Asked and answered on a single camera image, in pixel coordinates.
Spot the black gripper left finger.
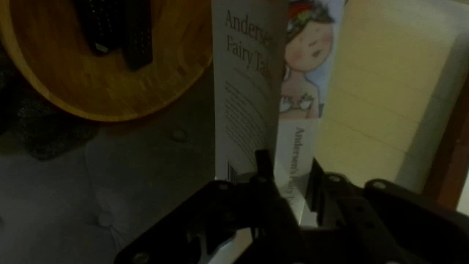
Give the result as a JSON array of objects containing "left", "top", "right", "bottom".
[{"left": 252, "top": 148, "right": 275, "bottom": 189}]

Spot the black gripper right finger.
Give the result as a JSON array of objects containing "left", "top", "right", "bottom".
[{"left": 304, "top": 157, "right": 328, "bottom": 218}]

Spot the white fairy tales book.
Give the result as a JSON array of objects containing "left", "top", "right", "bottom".
[{"left": 209, "top": 0, "right": 348, "bottom": 231}]

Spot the black object in bowl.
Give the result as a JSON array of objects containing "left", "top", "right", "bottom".
[{"left": 71, "top": 0, "right": 155, "bottom": 73}]

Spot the round wooden bowl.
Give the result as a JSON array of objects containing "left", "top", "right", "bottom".
[{"left": 0, "top": 0, "right": 214, "bottom": 124}]

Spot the gray tufted sofa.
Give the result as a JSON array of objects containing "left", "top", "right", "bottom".
[{"left": 0, "top": 61, "right": 218, "bottom": 264}]

